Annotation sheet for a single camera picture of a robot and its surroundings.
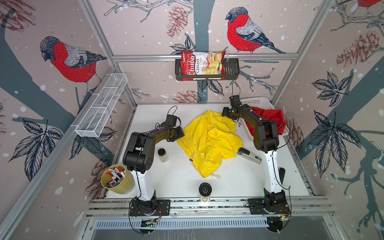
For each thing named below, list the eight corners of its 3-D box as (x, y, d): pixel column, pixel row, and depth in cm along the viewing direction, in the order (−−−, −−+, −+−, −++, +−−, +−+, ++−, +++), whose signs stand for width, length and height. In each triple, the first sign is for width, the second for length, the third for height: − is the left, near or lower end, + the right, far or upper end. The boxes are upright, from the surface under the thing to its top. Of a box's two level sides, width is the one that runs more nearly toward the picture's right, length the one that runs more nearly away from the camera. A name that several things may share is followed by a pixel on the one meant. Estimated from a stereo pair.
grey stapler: (236, 154, 93) (237, 151, 90) (238, 148, 95) (239, 146, 93) (259, 164, 88) (261, 163, 86) (261, 159, 90) (262, 157, 88)
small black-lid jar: (160, 162, 90) (156, 156, 83) (161, 155, 94) (158, 148, 86) (168, 162, 90) (165, 156, 83) (169, 155, 93) (167, 148, 86)
